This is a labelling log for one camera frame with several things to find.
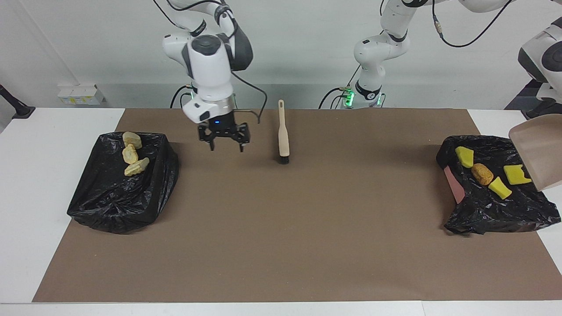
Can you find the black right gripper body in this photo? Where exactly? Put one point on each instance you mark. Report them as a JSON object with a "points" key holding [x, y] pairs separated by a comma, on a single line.
{"points": [[221, 125]]}

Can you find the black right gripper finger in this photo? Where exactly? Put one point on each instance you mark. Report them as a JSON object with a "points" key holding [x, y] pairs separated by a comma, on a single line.
{"points": [[243, 134], [206, 134]]}

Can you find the beige hand brush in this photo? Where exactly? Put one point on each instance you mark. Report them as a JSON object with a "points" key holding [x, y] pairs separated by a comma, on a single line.
{"points": [[283, 136]]}

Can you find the croissant piece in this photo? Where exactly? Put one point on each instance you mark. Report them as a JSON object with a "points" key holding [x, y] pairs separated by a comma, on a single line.
{"points": [[136, 167], [130, 154], [131, 139]]}

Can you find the yellow sponge piece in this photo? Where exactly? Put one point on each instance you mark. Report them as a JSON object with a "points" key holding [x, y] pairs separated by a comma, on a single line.
{"points": [[516, 175], [464, 157], [499, 188]]}

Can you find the brown bread roll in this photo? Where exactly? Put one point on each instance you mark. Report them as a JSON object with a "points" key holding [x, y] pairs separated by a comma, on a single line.
{"points": [[482, 174]]}

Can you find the beige plastic dustpan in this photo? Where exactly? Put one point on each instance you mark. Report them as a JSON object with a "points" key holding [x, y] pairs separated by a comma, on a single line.
{"points": [[542, 153]]}

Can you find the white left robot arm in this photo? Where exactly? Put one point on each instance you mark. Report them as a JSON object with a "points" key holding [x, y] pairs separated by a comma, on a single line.
{"points": [[373, 48]]}

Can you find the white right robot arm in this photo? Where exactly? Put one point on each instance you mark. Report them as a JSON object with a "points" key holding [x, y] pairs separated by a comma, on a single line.
{"points": [[210, 66]]}

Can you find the black bag lined bin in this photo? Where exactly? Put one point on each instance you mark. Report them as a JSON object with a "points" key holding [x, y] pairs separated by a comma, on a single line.
{"points": [[123, 197]]}

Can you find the pink bin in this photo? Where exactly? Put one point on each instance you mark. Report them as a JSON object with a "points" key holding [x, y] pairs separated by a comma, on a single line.
{"points": [[454, 186]]}

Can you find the black bag over pink bin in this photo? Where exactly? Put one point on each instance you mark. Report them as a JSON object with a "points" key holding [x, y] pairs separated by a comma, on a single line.
{"points": [[496, 210]]}

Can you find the brown table mat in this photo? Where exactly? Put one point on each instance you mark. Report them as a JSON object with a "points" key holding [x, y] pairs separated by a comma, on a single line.
{"points": [[263, 272]]}

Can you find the dark cabinet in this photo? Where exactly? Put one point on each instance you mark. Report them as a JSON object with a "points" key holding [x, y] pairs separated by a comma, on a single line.
{"points": [[524, 94]]}

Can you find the white wall socket box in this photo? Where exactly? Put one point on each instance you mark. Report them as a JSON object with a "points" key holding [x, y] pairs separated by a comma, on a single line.
{"points": [[79, 95]]}

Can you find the black camera stand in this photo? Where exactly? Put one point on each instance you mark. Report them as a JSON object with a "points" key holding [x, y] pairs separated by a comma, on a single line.
{"points": [[22, 112], [538, 112]]}

